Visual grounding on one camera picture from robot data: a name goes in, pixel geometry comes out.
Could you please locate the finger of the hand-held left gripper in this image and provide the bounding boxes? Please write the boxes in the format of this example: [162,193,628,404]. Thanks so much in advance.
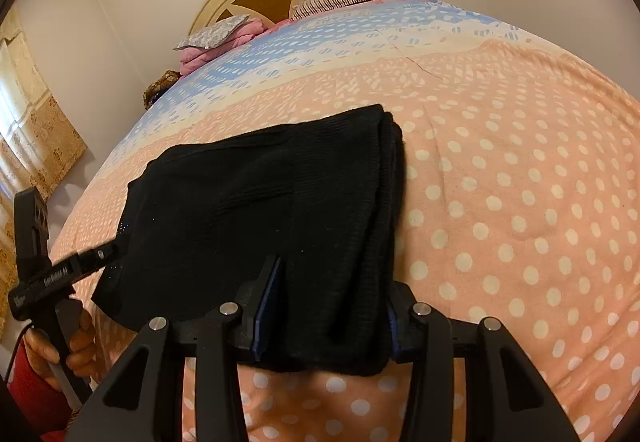
[75,242,121,275]

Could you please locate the beige floral side curtain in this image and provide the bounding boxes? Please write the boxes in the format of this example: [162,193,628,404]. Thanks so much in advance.
[0,4,88,343]

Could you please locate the person's left forearm red sleeve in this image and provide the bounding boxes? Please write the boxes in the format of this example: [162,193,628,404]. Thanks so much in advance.
[0,347,81,442]

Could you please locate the pink polka dot bedspread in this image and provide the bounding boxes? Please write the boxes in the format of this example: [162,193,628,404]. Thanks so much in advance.
[47,0,640,442]

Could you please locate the grey floral pillow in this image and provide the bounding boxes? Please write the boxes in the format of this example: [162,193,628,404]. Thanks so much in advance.
[173,14,251,52]

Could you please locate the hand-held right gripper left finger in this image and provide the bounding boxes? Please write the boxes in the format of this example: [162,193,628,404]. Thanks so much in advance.
[65,254,285,442]

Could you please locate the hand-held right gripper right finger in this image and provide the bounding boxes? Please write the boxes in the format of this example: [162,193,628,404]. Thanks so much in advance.
[385,282,581,442]

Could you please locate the brown patterned bag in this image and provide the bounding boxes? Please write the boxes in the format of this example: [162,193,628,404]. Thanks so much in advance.
[142,70,182,110]

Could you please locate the black pants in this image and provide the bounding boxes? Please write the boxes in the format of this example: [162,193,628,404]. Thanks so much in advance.
[91,104,406,378]

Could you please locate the pink folded blanket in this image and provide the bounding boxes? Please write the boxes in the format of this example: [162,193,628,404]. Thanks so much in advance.
[180,18,273,77]

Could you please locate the person's left hand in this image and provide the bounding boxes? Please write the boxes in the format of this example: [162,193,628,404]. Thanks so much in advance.
[22,309,97,390]

